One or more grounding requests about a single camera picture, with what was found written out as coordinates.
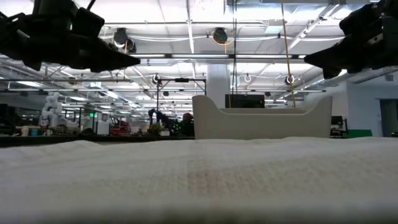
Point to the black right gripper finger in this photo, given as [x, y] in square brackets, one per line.
[339, 67]
[334, 54]

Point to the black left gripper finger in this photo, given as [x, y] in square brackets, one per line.
[102, 54]
[102, 68]

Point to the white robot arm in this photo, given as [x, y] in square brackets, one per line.
[51, 109]

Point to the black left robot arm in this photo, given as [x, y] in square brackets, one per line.
[54, 6]

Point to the black workstation machine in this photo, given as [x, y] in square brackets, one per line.
[339, 123]

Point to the white cabinet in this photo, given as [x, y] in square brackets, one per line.
[102, 127]

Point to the red tool cart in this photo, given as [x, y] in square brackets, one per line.
[121, 128]

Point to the green box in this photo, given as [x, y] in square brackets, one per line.
[360, 133]

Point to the small potted plant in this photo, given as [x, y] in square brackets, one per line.
[155, 128]

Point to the blue cup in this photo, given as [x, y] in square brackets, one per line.
[34, 132]

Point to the white cup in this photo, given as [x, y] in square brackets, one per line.
[25, 131]

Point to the white building pillar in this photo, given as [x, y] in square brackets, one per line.
[217, 81]

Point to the white checked cloth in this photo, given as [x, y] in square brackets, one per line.
[199, 180]

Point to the silver ceiling duct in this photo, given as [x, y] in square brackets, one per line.
[335, 81]

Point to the black gantry frame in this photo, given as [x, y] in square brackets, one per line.
[158, 99]

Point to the black table edge frame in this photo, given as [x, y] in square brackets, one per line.
[62, 139]

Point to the black wall screen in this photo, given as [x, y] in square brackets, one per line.
[244, 101]

